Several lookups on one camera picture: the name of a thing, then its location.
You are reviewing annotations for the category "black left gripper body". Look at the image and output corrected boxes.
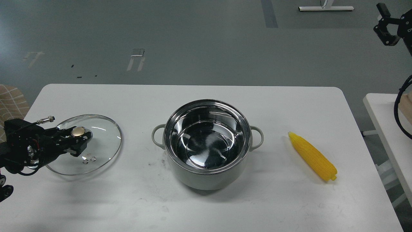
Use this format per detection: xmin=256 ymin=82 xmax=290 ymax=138
xmin=1 ymin=118 xmax=57 ymax=176

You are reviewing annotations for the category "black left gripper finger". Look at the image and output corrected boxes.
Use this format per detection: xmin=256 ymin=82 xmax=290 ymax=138
xmin=53 ymin=126 xmax=93 ymax=140
xmin=55 ymin=137 xmax=91 ymax=157

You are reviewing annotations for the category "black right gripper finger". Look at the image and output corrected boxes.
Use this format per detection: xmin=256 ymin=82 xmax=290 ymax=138
xmin=377 ymin=3 xmax=391 ymax=19
xmin=373 ymin=17 xmax=401 ymax=46

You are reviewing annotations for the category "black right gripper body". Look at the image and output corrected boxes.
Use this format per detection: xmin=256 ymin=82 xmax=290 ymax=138
xmin=397 ymin=9 xmax=412 ymax=56

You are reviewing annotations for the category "glass pot lid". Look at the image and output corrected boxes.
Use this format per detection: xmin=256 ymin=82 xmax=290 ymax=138
xmin=46 ymin=114 xmax=122 ymax=175

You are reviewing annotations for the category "yellow corn cob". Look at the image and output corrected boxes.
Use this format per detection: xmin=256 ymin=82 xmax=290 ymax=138
xmin=288 ymin=131 xmax=337 ymax=182

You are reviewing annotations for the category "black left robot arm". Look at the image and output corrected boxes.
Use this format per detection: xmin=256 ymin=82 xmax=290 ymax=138
xmin=0 ymin=116 xmax=93 ymax=176

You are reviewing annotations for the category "white stainless steel pot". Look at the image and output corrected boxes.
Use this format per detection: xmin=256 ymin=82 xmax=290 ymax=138
xmin=151 ymin=99 xmax=264 ymax=190

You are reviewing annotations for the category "beige checked cloth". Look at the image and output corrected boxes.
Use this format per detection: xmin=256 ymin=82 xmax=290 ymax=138
xmin=0 ymin=84 xmax=30 ymax=142

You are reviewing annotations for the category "white desk foot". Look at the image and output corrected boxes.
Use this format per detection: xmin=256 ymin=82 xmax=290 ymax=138
xmin=298 ymin=0 xmax=354 ymax=12

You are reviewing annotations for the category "wooden block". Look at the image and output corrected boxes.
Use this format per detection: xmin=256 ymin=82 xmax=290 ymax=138
xmin=398 ymin=94 xmax=412 ymax=124

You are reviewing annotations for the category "white side table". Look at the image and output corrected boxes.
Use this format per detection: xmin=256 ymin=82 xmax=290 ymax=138
xmin=362 ymin=93 xmax=412 ymax=208

